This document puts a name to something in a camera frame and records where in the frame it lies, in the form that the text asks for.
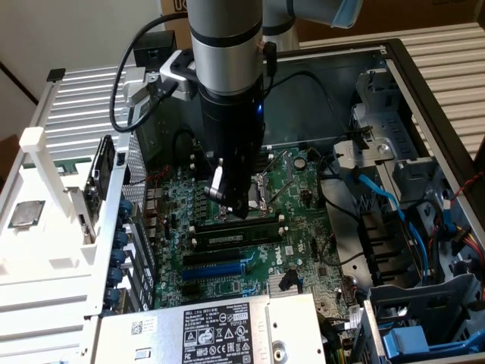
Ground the green Dell motherboard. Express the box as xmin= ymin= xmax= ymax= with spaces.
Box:
xmin=142 ymin=143 xmax=367 ymax=318

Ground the silver CPU chip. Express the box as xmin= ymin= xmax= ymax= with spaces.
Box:
xmin=7 ymin=199 xmax=47 ymax=230

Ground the open grey PC case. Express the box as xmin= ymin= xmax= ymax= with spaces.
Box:
xmin=89 ymin=37 xmax=485 ymax=364

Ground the black RAM stick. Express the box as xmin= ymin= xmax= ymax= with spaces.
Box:
xmin=196 ymin=225 xmax=282 ymax=252

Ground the silver chipset heat sink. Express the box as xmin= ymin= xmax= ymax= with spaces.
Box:
xmin=268 ymin=274 xmax=303 ymax=293

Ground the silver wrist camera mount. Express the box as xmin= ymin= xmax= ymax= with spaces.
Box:
xmin=158 ymin=49 xmax=199 ymax=102

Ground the black expansion slot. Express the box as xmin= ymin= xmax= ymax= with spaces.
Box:
xmin=183 ymin=250 xmax=242 ymax=267

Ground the blue expansion slot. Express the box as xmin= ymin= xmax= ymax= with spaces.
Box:
xmin=180 ymin=261 xmax=246 ymax=282

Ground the coloured power wire bundle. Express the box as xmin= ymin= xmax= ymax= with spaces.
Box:
xmin=452 ymin=222 xmax=483 ymax=252

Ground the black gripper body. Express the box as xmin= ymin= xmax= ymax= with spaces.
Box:
xmin=198 ymin=86 xmax=266 ymax=221

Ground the green RAM stick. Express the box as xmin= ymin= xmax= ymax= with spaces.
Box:
xmin=21 ymin=158 xmax=96 ymax=174

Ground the blue plastic drive bracket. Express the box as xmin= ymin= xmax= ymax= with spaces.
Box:
xmin=381 ymin=325 xmax=485 ymax=358

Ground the thin red black wire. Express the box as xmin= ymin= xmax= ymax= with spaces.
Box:
xmin=146 ymin=165 xmax=172 ymax=184

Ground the CPU socket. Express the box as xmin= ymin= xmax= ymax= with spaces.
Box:
xmin=210 ymin=169 xmax=278 ymax=228

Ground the white parts rack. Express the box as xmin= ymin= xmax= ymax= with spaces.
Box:
xmin=0 ymin=127 xmax=128 ymax=364

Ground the silver power supply unit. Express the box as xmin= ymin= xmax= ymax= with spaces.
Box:
xmin=92 ymin=290 xmax=327 ymax=364

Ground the grey disk bay cage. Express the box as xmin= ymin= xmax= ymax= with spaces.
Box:
xmin=332 ymin=67 xmax=439 ymax=193

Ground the black case wire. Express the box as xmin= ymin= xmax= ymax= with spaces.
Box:
xmin=264 ymin=69 xmax=342 ymax=126

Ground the black box device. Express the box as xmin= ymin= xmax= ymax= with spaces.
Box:
xmin=133 ymin=31 xmax=176 ymax=74

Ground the black gripper cable plug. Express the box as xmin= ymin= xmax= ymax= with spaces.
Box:
xmin=262 ymin=40 xmax=278 ymax=78

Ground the black camera cable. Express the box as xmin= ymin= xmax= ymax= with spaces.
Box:
xmin=108 ymin=12 xmax=189 ymax=133

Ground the red black twisted wire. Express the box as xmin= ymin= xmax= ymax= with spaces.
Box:
xmin=451 ymin=173 xmax=485 ymax=199

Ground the blue SATA wire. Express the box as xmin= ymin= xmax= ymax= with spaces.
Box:
xmin=352 ymin=168 xmax=431 ymax=276

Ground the black disk drive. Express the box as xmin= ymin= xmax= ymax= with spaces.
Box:
xmin=84 ymin=135 xmax=117 ymax=199

